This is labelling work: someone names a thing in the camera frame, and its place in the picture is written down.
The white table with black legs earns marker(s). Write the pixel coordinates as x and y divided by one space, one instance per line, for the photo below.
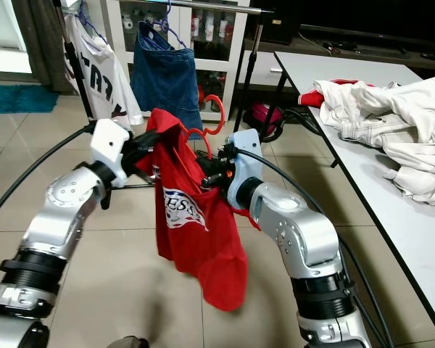
413 239

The teal floor rug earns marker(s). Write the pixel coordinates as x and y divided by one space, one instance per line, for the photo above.
18 99

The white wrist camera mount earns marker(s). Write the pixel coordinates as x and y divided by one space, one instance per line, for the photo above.
110 145
245 163

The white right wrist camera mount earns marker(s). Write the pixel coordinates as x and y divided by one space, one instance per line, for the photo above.
245 163

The red T-shirt with white print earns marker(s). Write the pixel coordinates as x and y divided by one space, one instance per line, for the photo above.
203 246

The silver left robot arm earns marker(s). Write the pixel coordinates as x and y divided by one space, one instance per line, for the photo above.
58 217

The white printed T-shirt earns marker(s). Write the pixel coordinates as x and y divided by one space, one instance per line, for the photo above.
101 80

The low white drawer unit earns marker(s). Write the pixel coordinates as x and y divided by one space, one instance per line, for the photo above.
257 69

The metal clothes rack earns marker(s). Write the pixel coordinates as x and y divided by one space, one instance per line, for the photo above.
217 8

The black television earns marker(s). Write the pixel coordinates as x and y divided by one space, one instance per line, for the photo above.
355 18

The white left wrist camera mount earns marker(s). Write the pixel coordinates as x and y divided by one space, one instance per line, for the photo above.
110 145

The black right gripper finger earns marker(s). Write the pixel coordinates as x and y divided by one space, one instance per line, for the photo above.
207 182
207 162

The red clothes hanger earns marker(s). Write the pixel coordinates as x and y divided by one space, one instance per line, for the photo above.
222 116

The glass sliding door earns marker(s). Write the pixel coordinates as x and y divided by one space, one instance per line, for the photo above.
0 29

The purple clothes hanger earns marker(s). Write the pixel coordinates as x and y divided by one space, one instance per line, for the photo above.
85 14
169 14

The white glass-door cabinet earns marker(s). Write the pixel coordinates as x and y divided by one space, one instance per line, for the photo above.
214 101

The red garment with white trim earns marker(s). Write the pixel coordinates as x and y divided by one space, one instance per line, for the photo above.
312 96

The pink plastic item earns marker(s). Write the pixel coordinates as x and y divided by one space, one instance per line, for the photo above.
264 117

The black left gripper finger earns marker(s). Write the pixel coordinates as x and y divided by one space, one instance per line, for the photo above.
148 142
143 169

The white clothes pile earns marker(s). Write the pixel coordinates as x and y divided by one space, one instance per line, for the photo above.
377 109

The grey curtain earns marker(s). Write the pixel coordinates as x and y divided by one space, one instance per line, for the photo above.
40 36

